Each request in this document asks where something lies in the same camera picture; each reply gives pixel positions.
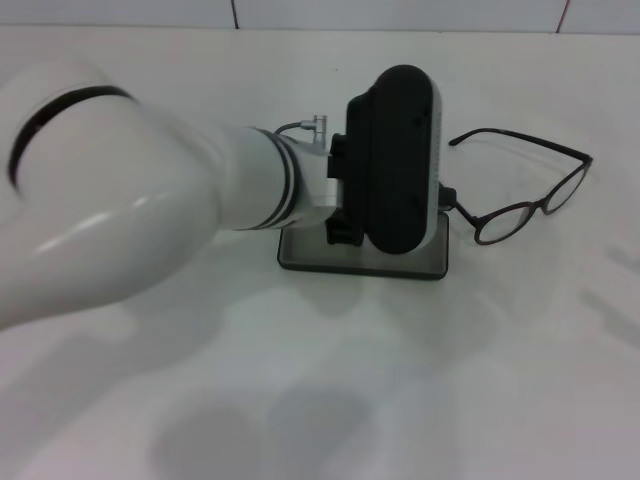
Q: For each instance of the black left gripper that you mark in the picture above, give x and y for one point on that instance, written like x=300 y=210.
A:
x=342 y=230

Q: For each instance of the black glasses case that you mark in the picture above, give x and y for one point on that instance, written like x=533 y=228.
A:
x=325 y=255

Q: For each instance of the black glasses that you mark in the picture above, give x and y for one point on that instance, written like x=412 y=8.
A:
x=586 y=160

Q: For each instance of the left gripper silver plug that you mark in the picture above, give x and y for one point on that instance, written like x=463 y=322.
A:
x=318 y=125

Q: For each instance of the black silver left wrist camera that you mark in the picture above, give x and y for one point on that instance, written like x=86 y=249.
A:
x=390 y=160

